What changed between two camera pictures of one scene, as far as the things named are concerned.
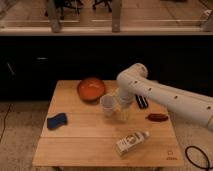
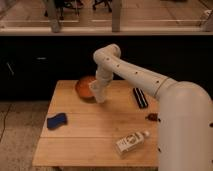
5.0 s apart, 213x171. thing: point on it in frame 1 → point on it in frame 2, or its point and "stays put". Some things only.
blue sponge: x=59 y=120 stays put
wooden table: x=86 y=126 stays put
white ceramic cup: x=108 y=103 → x=98 y=88
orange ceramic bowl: x=91 y=89 stays put
